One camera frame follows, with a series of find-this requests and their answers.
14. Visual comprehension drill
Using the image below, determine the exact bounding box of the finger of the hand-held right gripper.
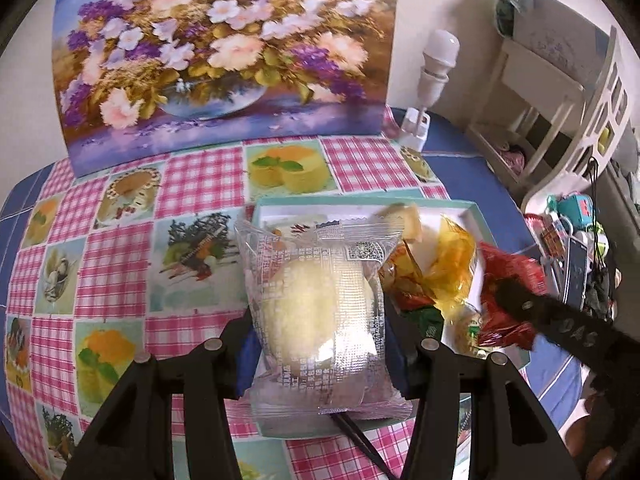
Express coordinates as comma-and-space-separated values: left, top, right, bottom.
492, 277, 623, 366

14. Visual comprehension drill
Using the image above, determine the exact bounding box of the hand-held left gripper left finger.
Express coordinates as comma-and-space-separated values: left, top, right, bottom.
60, 310, 256, 480

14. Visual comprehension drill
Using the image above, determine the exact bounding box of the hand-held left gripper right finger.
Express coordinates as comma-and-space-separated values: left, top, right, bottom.
382, 295, 583, 480

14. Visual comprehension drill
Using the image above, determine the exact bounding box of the red candy packet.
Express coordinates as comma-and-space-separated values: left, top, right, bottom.
472, 241, 548, 351

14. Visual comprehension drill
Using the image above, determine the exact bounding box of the clear packet with pale cake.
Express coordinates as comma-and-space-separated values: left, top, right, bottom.
235, 212, 413, 421

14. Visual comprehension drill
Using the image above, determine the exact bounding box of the yellow cake packet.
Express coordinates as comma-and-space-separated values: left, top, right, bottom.
420, 214, 478, 321

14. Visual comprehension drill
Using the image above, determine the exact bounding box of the white tray box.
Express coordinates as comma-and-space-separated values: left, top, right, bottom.
250, 199, 533, 433

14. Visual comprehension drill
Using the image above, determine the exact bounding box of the person's right hand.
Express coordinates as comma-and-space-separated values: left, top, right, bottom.
567, 414, 618, 480

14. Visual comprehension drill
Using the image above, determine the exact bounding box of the white and dark card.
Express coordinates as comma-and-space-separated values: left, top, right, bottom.
560, 237, 591, 306

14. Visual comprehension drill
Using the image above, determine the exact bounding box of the black thin rod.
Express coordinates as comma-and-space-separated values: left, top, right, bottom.
330, 410, 401, 480

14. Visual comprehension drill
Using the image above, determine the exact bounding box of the teal toy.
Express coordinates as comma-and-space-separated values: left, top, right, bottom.
547, 192, 596, 226

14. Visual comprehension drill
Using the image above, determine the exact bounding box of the pink item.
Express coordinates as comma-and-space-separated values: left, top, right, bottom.
495, 142, 526, 171

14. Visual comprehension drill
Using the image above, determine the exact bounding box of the pale printed bag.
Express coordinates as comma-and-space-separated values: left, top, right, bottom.
510, 0, 618, 91

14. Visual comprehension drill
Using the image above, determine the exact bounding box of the white bulb lamp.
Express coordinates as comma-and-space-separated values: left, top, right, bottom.
397, 30, 461, 151

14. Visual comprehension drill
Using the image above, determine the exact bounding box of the teal cloth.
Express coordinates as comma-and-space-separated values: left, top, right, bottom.
494, 0, 546, 36

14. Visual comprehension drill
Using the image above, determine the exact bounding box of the flower painting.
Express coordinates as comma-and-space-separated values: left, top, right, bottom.
52, 0, 401, 178

